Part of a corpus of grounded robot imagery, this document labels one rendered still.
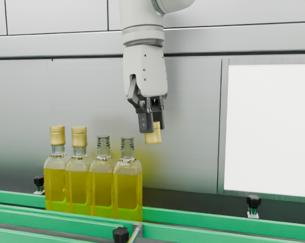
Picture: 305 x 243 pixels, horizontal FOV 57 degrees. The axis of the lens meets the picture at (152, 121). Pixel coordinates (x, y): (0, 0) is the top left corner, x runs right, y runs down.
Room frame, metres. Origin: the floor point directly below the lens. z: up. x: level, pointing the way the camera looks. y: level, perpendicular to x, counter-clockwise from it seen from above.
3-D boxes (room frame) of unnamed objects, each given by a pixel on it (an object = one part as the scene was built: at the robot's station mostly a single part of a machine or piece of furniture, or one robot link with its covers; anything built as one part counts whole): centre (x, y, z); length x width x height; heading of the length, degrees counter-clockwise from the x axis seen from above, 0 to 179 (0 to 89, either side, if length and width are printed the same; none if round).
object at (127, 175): (0.61, 0.06, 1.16); 0.06 x 0.06 x 0.21; 77
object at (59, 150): (0.66, 0.23, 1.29); 0.03 x 0.03 x 0.05
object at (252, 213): (0.62, -0.23, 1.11); 0.07 x 0.04 x 0.13; 166
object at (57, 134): (0.66, 0.23, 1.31); 0.04 x 0.04 x 0.04
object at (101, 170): (0.63, 0.11, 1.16); 0.06 x 0.06 x 0.21; 77
